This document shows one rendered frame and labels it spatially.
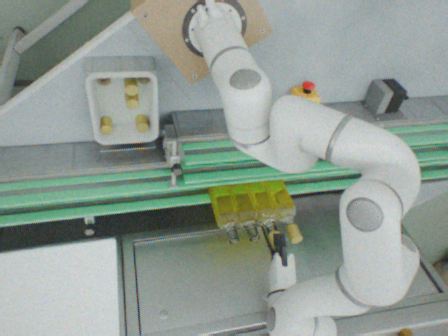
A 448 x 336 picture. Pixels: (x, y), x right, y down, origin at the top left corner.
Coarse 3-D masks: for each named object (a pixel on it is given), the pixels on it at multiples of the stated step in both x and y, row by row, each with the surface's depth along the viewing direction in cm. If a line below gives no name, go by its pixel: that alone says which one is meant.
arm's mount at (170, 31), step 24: (144, 0) 83; (168, 0) 83; (192, 0) 84; (216, 0) 85; (240, 0) 87; (144, 24) 86; (168, 24) 87; (264, 24) 93; (168, 48) 92; (192, 48) 93; (192, 72) 98
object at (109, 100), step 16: (96, 80) 102; (112, 80) 103; (96, 96) 103; (112, 96) 106; (144, 96) 108; (96, 112) 102; (112, 112) 109; (128, 112) 111; (144, 112) 112; (96, 128) 104; (112, 128) 111; (128, 128) 112
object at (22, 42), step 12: (72, 0) 142; (84, 0) 141; (60, 12) 142; (72, 12) 143; (48, 24) 144; (12, 36) 156; (24, 36) 160; (36, 36) 146; (12, 48) 148; (24, 48) 148; (12, 60) 143; (0, 72) 138; (12, 72) 139; (0, 84) 131; (12, 84) 135; (0, 96) 126
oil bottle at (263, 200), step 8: (248, 184) 115; (256, 184) 115; (264, 184) 115; (256, 192) 113; (264, 192) 113; (256, 200) 110; (264, 200) 111; (272, 200) 111; (264, 208) 108; (272, 208) 109; (264, 216) 107; (272, 216) 108; (264, 224) 108
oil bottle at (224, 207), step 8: (216, 192) 110; (224, 192) 111; (216, 200) 108; (224, 200) 109; (232, 200) 109; (216, 208) 108; (224, 208) 106; (232, 208) 107; (216, 216) 109; (224, 216) 105; (232, 216) 105; (224, 224) 105
